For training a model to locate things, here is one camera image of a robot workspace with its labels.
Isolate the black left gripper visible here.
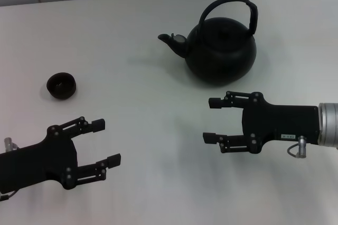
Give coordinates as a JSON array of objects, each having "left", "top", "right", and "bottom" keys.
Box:
[{"left": 0, "top": 116, "right": 122, "bottom": 194}]

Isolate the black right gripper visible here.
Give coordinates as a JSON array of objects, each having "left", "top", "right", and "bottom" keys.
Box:
[{"left": 202, "top": 90, "right": 320, "bottom": 154}]

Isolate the small black teacup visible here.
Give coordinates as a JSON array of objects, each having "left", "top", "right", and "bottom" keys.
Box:
[{"left": 46, "top": 72, "right": 78, "bottom": 101}]

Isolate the black round teapot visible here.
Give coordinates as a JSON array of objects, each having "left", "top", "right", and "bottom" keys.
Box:
[{"left": 157, "top": 0, "right": 257, "bottom": 88}]

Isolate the right gripper cable with plug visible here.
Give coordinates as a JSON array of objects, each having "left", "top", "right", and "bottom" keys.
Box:
[{"left": 287, "top": 135, "right": 307, "bottom": 159}]

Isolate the gripper cable with plug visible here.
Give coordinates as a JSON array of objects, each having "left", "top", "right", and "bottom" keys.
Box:
[
  {"left": 287, "top": 135, "right": 307, "bottom": 159},
  {"left": 0, "top": 137, "right": 20, "bottom": 201}
]

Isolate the left gripper cable with plug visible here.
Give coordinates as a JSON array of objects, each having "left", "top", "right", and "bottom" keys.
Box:
[{"left": 0, "top": 137, "right": 20, "bottom": 201}]

